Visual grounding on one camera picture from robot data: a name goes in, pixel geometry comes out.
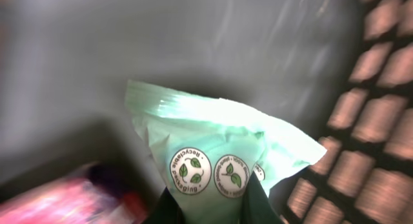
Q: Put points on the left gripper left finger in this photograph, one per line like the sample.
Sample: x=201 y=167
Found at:
x=167 y=211

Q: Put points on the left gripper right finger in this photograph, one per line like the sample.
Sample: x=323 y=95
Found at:
x=255 y=207

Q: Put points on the red purple pad pack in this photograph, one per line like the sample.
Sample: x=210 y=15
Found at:
x=93 y=194

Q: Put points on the teal wet wipes pack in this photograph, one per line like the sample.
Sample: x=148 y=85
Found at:
x=207 y=148

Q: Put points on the grey plastic basket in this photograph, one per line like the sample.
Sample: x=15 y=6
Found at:
x=338 y=70

